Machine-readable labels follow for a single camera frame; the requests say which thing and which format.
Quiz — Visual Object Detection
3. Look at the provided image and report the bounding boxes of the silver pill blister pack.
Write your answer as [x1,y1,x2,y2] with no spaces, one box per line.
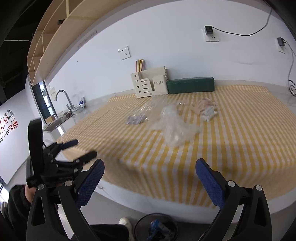
[126,114,147,125]

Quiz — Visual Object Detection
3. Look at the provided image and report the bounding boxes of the clear plastic wrap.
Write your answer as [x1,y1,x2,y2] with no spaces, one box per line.
[130,95,201,147]

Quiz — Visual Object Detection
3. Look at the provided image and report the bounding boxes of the blue plastic bag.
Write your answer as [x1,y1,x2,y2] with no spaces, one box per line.
[147,219,174,241]

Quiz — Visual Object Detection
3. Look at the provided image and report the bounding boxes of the chrome kitchen faucet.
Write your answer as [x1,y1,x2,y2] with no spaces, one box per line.
[55,89,75,113]

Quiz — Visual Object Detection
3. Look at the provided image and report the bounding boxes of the black mesh trash bin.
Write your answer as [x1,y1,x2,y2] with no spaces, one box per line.
[133,213,179,241]

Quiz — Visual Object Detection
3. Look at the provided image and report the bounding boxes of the person's left hand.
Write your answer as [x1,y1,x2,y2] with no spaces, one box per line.
[25,185,36,203]

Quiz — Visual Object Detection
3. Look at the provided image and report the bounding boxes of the white dish rack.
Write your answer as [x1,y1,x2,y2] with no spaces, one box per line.
[71,104,85,113]

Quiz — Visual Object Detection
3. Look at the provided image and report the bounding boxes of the person's left leg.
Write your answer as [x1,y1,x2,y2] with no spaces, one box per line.
[90,225,130,241]

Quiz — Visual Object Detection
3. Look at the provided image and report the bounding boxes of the white left shoe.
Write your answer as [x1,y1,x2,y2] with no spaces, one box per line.
[118,217,134,241]

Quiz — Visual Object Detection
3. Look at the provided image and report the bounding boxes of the yellow checkered tablecloth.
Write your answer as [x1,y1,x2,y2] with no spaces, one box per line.
[59,85,295,206]

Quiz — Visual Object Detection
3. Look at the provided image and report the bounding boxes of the cream desk organizer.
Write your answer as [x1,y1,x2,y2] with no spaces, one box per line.
[131,67,169,98]

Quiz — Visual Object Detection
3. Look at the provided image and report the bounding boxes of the pencils in organizer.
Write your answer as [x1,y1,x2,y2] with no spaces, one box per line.
[135,59,144,72]

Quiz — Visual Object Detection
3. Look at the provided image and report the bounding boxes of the dark green case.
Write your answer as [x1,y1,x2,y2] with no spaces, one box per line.
[166,77,215,94]

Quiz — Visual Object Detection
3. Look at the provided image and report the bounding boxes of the white wall socket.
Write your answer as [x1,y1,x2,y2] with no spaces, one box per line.
[118,46,131,60]

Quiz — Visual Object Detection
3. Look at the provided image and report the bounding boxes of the wooden wall shelf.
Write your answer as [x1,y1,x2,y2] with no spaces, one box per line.
[27,0,127,86]

